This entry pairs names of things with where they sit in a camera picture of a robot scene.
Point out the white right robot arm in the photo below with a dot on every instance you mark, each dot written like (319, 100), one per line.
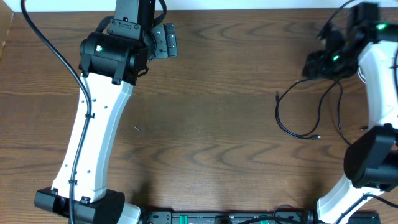
(370, 163)

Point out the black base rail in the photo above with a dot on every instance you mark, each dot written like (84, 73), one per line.
(170, 217)

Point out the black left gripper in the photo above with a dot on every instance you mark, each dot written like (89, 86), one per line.
(167, 43)

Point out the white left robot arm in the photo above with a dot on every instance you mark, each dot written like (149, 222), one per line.
(110, 65)

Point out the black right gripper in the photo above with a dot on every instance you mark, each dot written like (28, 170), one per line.
(315, 61)

